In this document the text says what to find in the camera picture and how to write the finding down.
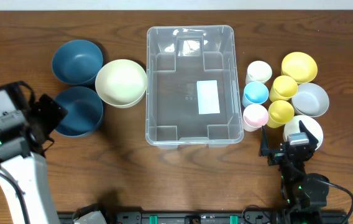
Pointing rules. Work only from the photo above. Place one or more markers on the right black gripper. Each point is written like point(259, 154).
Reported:
point(283, 154)

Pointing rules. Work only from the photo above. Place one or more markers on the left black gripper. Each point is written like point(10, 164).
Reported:
point(48, 112)

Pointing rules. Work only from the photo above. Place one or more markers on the yellow cup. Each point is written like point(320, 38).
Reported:
point(279, 113)
point(283, 88)

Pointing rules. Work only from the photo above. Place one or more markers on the dark blue bowl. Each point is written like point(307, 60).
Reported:
point(85, 111)
point(77, 62)

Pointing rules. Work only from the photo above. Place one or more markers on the pink cup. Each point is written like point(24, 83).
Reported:
point(254, 117)

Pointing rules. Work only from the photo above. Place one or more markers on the cream large bowl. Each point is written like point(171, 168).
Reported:
point(121, 83)

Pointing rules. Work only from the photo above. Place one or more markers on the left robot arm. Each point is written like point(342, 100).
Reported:
point(25, 125)

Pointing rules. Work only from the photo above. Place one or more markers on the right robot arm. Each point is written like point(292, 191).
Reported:
point(304, 192)

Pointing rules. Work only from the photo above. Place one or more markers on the white small bowl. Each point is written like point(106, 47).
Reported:
point(311, 124)

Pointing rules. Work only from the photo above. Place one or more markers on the grey small bowl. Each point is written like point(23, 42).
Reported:
point(311, 100)

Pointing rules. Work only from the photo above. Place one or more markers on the light blue cup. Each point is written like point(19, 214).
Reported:
point(254, 93)

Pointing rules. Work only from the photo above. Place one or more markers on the yellow small bowl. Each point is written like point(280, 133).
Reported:
point(299, 66)

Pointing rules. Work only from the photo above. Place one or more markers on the cream white cup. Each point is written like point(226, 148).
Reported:
point(259, 71)

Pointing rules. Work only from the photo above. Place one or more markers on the clear plastic storage bin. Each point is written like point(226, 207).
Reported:
point(178, 57)

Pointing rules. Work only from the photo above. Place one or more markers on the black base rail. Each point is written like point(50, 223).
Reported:
point(254, 216)

